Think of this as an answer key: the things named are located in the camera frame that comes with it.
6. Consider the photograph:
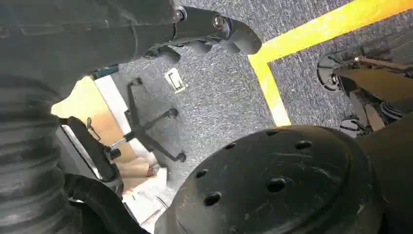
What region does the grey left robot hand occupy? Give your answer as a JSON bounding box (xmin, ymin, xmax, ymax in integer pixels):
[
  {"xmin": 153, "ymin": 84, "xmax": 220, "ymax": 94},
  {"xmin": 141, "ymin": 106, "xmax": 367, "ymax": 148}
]
[{"xmin": 0, "ymin": 0, "xmax": 263, "ymax": 101}]

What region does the white board strip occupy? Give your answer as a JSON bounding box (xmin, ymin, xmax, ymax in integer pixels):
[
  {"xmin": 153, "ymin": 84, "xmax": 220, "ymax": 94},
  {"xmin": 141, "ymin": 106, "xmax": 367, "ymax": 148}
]
[{"xmin": 94, "ymin": 75, "xmax": 157, "ymax": 164}]

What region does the white floor socket plate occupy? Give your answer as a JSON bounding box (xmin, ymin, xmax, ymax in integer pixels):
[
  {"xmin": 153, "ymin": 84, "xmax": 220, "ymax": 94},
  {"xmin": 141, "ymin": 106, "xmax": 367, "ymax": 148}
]
[{"xmin": 164, "ymin": 67, "xmax": 188, "ymax": 95}]

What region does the black office chair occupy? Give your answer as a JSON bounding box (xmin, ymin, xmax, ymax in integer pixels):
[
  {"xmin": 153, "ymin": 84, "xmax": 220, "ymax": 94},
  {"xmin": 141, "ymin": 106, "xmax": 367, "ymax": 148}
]
[{"xmin": 66, "ymin": 77, "xmax": 188, "ymax": 196}]

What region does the ribbed grey left arm sleeve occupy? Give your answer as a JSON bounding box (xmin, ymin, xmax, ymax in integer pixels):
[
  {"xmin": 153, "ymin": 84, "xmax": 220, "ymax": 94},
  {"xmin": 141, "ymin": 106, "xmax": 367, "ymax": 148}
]
[{"xmin": 0, "ymin": 75, "xmax": 70, "ymax": 234}]

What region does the brown cardboard box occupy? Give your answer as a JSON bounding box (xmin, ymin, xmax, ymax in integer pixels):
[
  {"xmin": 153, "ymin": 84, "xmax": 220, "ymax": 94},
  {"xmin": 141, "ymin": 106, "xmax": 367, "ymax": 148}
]
[{"xmin": 115, "ymin": 156, "xmax": 159, "ymax": 192}]

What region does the black robot torso shell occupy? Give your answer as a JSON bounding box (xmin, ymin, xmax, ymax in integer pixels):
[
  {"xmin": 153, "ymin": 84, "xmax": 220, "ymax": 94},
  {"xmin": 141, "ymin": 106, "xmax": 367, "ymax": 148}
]
[{"xmin": 64, "ymin": 174, "xmax": 151, "ymax": 234}]

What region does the white sheet pile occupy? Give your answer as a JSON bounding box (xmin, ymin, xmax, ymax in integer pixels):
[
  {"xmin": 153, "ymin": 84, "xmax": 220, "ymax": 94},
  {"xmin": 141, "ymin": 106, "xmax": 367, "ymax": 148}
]
[{"xmin": 122, "ymin": 167, "xmax": 176, "ymax": 234}]

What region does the yellow floor tape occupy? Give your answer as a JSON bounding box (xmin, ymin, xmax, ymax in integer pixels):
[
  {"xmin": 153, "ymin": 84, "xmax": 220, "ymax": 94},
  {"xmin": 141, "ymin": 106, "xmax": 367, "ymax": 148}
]
[{"xmin": 247, "ymin": 0, "xmax": 413, "ymax": 127}]

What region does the black robot foot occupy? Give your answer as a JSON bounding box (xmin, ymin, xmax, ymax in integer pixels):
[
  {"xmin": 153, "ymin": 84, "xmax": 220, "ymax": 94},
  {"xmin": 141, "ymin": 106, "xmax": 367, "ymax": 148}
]
[{"xmin": 317, "ymin": 29, "xmax": 413, "ymax": 138}]

